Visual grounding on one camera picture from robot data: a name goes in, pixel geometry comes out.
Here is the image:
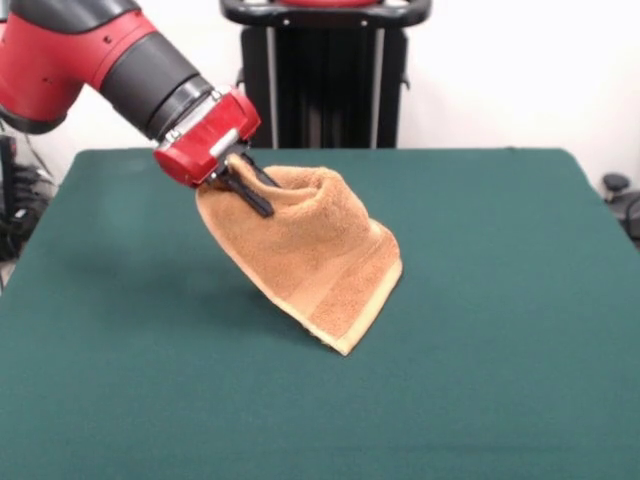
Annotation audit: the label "black electronics box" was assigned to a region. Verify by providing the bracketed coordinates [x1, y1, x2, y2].
[0, 132, 19, 261]

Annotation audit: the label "tan terry towel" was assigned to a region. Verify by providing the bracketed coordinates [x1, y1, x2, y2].
[193, 154, 404, 357]

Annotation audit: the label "black cable bundle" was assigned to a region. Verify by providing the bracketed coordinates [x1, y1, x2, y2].
[12, 162, 59, 251]

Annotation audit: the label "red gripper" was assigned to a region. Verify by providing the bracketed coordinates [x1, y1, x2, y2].
[152, 92, 284, 219]

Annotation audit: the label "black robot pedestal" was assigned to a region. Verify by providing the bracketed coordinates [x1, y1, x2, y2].
[218, 0, 432, 150]

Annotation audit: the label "dark green table cloth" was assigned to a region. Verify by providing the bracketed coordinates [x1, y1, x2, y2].
[0, 147, 640, 480]

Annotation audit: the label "black office chair base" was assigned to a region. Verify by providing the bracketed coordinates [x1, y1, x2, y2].
[602, 172, 640, 249]

